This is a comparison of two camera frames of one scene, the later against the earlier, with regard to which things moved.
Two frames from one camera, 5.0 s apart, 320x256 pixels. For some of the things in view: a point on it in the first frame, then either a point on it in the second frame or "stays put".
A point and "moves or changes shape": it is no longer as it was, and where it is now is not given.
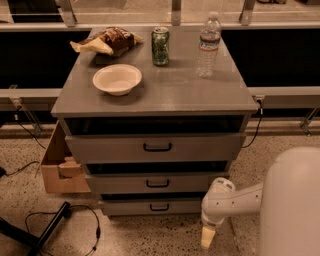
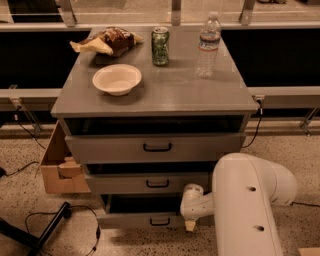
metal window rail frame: x=49 y=99 stays put
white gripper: x=210 y=220 to x=189 y=207
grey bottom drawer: x=152 y=206 moves or changes shape
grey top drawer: x=155 y=148 stays put
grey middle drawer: x=154 y=182 stays put
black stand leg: x=29 y=241 stays put
